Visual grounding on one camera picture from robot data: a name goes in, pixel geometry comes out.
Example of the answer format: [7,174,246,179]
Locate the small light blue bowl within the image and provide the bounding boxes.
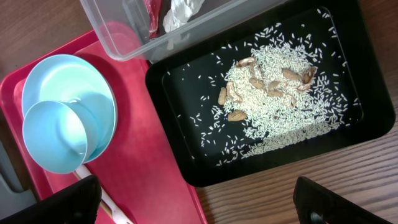
[22,100,100,174]

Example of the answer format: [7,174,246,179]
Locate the black waste tray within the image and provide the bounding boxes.
[146,0,396,187]

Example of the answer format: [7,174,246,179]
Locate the red plastic tray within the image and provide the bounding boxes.
[1,30,207,223]

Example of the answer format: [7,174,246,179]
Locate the red snack wrapper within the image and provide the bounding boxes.
[144,0,162,39]

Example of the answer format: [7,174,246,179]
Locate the white napkin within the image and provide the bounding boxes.
[163,0,205,33]

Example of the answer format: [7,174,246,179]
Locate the clear plastic bin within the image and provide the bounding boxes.
[80,0,280,61]

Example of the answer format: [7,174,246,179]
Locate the rice and food scraps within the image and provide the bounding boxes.
[165,7,363,167]

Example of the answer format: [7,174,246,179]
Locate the large light blue plate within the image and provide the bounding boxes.
[22,54,118,164]

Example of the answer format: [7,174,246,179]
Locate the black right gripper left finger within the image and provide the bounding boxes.
[1,175,101,224]

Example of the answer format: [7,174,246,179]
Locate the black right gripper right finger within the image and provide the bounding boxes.
[293,177,391,224]

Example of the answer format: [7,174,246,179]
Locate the white plastic fork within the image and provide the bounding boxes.
[76,165,134,224]

